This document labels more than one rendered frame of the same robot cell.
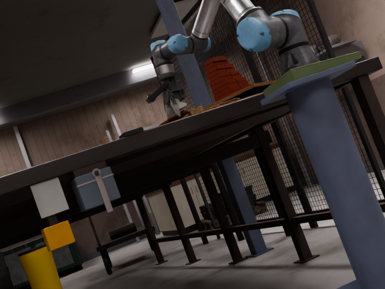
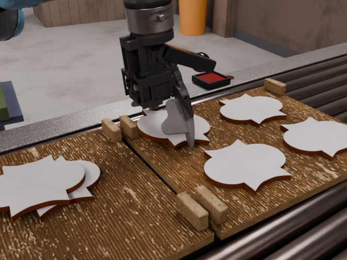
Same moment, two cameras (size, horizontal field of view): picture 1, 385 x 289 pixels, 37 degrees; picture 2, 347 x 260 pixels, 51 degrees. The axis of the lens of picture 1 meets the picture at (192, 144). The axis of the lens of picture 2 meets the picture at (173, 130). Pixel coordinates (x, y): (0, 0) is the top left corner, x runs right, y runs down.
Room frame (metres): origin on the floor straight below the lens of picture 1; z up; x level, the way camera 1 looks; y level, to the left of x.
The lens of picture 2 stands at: (3.08, -0.08, 1.29)
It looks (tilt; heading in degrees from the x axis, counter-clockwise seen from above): 29 degrees down; 169
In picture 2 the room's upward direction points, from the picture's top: straight up
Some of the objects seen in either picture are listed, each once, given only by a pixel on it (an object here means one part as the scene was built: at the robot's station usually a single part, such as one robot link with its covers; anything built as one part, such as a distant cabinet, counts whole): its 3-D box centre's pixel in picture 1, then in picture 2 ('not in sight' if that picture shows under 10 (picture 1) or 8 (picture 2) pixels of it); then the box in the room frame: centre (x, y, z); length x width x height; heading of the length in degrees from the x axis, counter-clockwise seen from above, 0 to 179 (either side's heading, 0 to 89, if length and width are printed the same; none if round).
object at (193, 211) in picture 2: not in sight; (191, 210); (2.71, 0.02, 0.95); 0.06 x 0.02 x 0.03; 21
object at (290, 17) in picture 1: (286, 31); not in sight; (2.10, -0.47, 1.07); 0.13 x 0.12 x 0.14; 128
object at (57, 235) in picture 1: (50, 214); not in sight; (2.02, 0.55, 0.74); 0.09 x 0.08 x 0.24; 113
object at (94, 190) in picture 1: (95, 190); not in sight; (2.09, 0.38, 0.77); 0.14 x 0.11 x 0.18; 113
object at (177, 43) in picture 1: (177, 46); not in sight; (2.43, -0.08, 1.23); 0.11 x 0.11 x 0.08; 38
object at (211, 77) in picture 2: not in sight; (210, 80); (2.18, 0.20, 0.92); 0.06 x 0.06 x 0.01; 23
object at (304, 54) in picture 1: (297, 60); not in sight; (2.10, -0.47, 0.95); 0.15 x 0.15 x 0.10
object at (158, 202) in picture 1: (217, 191); not in sight; (10.08, -0.13, 0.42); 2.15 x 1.74 x 0.84; 106
